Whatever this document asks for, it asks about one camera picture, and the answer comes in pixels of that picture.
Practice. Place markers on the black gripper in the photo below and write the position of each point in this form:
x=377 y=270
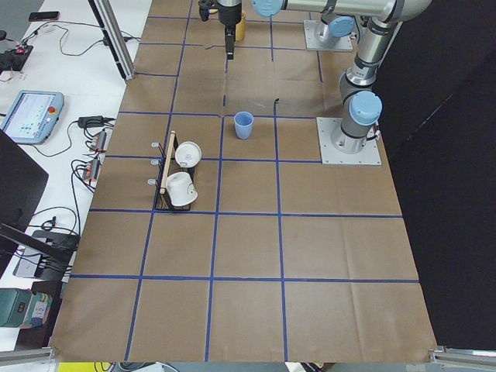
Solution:
x=228 y=15

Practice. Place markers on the grey docking hub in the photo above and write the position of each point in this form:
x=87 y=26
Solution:
x=29 y=263

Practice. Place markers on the black monitor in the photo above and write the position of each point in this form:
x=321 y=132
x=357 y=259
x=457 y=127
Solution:
x=22 y=185

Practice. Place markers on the orange black adapter upper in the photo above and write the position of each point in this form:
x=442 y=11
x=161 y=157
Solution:
x=99 y=140

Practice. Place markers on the black wire cup rack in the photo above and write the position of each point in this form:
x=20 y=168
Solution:
x=167 y=166

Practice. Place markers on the orange black adapter lower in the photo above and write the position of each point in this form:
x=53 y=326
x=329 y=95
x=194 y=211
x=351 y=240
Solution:
x=91 y=170

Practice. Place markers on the bamboo chopstick holder cylinder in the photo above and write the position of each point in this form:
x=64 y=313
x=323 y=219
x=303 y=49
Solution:
x=241 y=27

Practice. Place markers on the white cup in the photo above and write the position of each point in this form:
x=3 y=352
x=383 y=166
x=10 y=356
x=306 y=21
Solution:
x=181 y=189
x=188 y=154

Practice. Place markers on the blue teach pendant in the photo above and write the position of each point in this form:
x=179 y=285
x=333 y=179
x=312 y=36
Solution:
x=32 y=116

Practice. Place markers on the white cup upper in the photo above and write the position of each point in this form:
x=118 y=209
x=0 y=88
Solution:
x=188 y=154

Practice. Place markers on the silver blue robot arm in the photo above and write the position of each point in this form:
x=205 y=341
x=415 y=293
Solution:
x=362 y=108
x=333 y=27

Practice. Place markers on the black smartphone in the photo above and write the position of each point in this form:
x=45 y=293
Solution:
x=44 y=16

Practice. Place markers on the white cup lower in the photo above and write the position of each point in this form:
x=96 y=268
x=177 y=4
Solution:
x=181 y=189

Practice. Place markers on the aluminium frame post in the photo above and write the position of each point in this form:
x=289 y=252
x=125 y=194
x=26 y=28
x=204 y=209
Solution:
x=109 y=26

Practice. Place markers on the light blue plastic cup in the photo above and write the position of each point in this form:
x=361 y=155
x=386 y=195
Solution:
x=243 y=122

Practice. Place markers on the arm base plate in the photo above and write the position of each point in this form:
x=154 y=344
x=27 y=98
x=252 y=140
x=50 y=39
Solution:
x=337 y=148
x=342 y=45

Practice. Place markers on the orange black adapter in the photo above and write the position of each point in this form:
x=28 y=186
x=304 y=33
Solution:
x=91 y=170
x=99 y=140

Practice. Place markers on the black power adapter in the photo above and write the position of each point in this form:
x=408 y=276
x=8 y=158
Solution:
x=90 y=121

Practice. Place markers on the black red button box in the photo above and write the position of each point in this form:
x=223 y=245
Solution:
x=14 y=60

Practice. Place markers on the brown paper table cover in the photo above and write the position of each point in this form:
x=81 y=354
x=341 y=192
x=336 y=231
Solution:
x=280 y=258

